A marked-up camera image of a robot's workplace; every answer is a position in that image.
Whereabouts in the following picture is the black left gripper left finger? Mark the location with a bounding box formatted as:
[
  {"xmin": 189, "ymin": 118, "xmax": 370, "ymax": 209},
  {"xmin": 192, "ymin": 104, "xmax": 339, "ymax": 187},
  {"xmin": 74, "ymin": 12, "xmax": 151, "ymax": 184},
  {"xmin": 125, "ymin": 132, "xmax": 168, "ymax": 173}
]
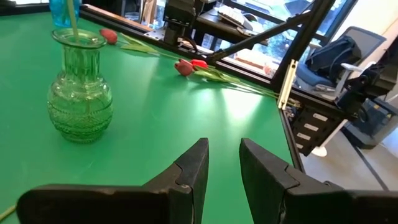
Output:
[{"xmin": 17, "ymin": 138, "xmax": 210, "ymax": 224}]

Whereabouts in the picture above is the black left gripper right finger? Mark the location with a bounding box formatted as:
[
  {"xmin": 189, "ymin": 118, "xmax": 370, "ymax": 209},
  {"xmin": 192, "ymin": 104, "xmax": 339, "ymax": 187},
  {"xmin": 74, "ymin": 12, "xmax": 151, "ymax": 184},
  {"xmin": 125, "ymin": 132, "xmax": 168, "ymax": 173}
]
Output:
[{"xmin": 239, "ymin": 138, "xmax": 398, "ymax": 224}]

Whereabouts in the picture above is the green glass vase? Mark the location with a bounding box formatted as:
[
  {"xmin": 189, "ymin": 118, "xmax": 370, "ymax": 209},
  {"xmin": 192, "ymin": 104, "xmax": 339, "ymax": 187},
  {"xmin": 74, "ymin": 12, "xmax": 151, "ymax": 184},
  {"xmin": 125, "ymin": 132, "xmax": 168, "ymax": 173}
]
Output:
[{"xmin": 47, "ymin": 27, "xmax": 114, "ymax": 144}]

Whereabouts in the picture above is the blue glass vase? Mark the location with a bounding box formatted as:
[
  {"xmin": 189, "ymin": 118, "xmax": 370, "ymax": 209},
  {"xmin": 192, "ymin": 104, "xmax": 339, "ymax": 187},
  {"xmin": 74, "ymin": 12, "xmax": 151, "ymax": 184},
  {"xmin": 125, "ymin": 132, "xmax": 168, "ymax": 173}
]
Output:
[{"xmin": 49, "ymin": 0, "xmax": 82, "ymax": 28}]

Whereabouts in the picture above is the black box with white labels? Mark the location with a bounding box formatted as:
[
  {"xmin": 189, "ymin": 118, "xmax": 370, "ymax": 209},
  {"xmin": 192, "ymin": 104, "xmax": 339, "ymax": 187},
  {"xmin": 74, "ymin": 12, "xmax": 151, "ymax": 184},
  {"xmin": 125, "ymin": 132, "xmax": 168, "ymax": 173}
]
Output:
[{"xmin": 287, "ymin": 104, "xmax": 354, "ymax": 157}]

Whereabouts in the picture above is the green table mat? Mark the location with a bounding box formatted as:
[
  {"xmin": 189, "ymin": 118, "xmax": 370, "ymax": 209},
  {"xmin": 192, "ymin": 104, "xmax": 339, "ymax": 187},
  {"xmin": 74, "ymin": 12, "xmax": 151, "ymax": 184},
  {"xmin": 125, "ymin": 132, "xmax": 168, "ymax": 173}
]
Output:
[{"xmin": 0, "ymin": 12, "xmax": 295, "ymax": 224}]

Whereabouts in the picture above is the dark grey storage bin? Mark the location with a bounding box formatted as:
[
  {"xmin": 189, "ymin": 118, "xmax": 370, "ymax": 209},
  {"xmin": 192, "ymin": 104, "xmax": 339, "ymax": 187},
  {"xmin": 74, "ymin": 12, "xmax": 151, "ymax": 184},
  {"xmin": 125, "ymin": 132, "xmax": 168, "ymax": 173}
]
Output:
[{"xmin": 340, "ymin": 98, "xmax": 398, "ymax": 150}]

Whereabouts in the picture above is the dark blue backpack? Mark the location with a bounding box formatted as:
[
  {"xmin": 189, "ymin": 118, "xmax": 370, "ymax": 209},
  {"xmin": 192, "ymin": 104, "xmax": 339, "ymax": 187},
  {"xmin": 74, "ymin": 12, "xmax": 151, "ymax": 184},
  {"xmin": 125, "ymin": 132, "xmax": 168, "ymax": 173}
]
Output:
[{"xmin": 304, "ymin": 35, "xmax": 363, "ymax": 80}]

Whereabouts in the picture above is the bright red tulip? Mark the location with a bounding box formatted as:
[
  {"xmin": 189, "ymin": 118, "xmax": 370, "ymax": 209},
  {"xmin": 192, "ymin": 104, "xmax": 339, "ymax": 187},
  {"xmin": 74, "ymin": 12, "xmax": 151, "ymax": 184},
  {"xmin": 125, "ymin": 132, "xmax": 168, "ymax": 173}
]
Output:
[{"xmin": 190, "ymin": 58, "xmax": 296, "ymax": 103}]

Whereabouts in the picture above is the silver mounting plate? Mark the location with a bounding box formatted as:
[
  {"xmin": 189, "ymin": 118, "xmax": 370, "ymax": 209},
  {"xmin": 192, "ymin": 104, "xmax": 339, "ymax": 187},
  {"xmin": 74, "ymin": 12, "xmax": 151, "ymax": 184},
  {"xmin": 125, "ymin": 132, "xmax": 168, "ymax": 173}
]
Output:
[{"xmin": 143, "ymin": 27, "xmax": 170, "ymax": 41}]

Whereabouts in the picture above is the grey office chair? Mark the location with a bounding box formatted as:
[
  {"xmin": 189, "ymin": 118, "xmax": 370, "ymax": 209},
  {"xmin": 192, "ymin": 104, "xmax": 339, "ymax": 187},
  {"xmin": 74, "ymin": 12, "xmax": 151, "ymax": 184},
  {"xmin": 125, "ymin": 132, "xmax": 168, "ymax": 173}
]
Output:
[{"xmin": 294, "ymin": 26, "xmax": 388, "ymax": 158}]

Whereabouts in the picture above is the black desk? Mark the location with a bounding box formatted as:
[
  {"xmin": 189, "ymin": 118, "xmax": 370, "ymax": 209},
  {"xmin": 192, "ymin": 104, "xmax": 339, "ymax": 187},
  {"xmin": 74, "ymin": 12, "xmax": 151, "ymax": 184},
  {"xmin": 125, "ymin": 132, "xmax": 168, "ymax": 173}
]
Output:
[{"xmin": 195, "ymin": 6, "xmax": 271, "ymax": 44}]

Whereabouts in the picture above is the computer keyboard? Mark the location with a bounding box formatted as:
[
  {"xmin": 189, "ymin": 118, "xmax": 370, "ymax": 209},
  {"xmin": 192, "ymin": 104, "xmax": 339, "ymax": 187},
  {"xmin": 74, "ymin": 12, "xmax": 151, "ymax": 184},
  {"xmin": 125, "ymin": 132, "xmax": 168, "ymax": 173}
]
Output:
[{"xmin": 216, "ymin": 4, "xmax": 259, "ymax": 30}]

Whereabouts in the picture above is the black equipment mount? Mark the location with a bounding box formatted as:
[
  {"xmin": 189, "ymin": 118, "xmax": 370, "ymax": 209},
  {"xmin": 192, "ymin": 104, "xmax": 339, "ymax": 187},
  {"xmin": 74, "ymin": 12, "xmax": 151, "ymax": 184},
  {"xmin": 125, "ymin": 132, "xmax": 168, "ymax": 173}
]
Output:
[{"xmin": 334, "ymin": 40, "xmax": 398, "ymax": 121}]

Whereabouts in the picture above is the black metal table frame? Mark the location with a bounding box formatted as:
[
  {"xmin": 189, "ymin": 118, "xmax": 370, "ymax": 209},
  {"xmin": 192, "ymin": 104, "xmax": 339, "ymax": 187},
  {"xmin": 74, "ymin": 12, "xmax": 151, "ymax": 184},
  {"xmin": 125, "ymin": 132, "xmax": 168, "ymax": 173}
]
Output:
[{"xmin": 0, "ymin": 0, "xmax": 358, "ymax": 175}]

